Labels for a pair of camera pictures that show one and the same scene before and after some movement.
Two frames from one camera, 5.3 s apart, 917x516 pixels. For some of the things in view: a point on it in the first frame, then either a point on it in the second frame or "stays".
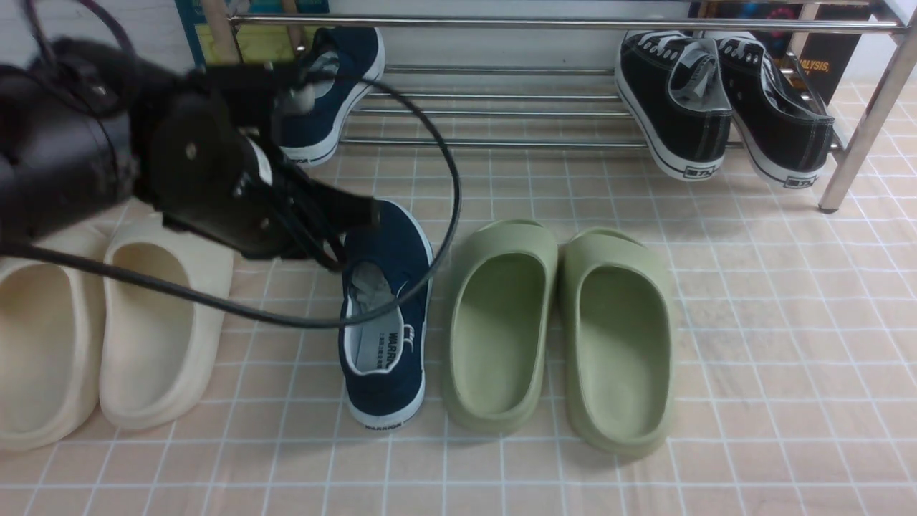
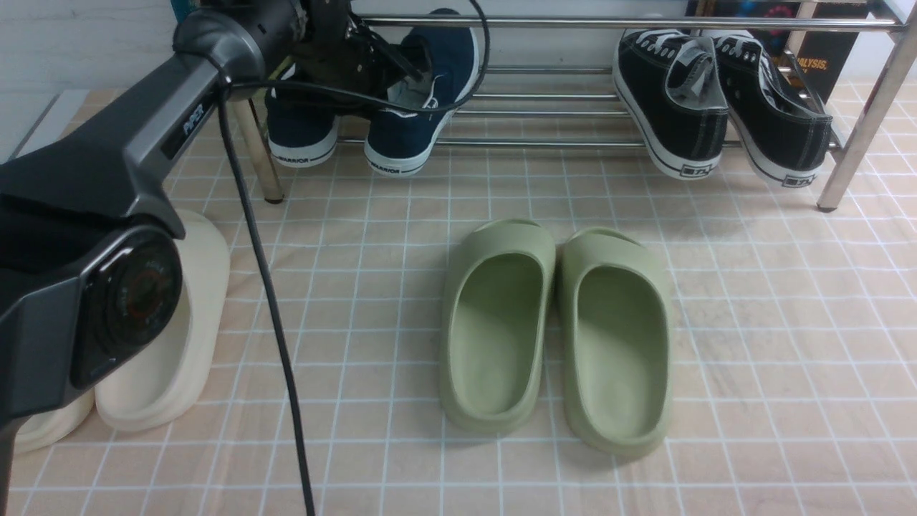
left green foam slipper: [498, 325] stays
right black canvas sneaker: [782, 126] stays
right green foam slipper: [617, 337] stays
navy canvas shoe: [386, 363] → [398, 141]
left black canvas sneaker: [675, 93] stays
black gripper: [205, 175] → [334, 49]
